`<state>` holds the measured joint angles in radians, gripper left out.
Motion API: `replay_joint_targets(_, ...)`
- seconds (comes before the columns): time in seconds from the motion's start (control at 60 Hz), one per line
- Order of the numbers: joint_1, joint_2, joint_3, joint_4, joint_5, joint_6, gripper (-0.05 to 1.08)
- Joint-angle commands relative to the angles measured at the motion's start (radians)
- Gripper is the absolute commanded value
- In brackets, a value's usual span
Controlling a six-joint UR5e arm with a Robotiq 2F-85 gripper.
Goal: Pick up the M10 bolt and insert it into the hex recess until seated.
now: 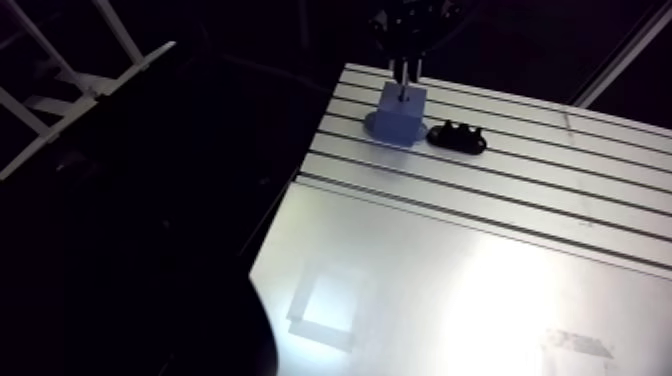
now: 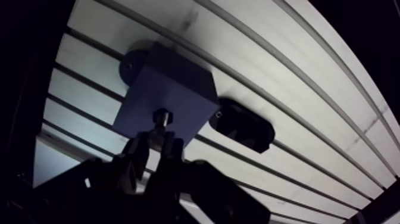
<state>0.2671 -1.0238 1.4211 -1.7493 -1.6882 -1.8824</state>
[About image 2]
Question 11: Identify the black oval holder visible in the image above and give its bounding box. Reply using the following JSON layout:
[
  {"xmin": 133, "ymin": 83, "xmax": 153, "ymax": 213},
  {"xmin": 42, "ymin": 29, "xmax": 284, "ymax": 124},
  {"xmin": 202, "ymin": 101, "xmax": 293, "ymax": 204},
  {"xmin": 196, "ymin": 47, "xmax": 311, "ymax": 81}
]
[{"xmin": 208, "ymin": 97, "xmax": 277, "ymax": 154}]

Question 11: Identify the steel bolt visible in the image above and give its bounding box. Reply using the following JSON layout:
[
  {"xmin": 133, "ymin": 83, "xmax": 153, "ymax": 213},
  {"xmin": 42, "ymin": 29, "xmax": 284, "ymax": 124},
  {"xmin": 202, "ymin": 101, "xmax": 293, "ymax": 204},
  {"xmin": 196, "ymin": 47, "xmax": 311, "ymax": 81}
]
[{"xmin": 149, "ymin": 107, "xmax": 174, "ymax": 148}]

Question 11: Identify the dark blue-grey block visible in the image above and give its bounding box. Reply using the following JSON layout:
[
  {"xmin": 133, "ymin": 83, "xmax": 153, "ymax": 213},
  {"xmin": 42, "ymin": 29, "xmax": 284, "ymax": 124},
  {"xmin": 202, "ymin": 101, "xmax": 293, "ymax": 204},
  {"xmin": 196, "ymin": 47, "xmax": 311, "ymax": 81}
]
[{"xmin": 112, "ymin": 41, "xmax": 221, "ymax": 148}]

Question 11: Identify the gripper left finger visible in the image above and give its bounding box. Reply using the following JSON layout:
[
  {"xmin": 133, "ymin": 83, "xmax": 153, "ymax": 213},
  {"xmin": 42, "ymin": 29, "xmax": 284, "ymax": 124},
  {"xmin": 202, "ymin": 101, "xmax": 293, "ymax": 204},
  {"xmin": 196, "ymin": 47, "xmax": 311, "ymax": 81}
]
[{"xmin": 31, "ymin": 130, "xmax": 151, "ymax": 224}]

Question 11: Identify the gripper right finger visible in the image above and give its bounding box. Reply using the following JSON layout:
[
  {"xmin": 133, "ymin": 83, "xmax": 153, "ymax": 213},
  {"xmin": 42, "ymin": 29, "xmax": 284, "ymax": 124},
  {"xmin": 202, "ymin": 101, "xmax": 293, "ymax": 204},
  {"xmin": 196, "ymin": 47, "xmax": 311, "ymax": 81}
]
[{"xmin": 146, "ymin": 130, "xmax": 271, "ymax": 224}]

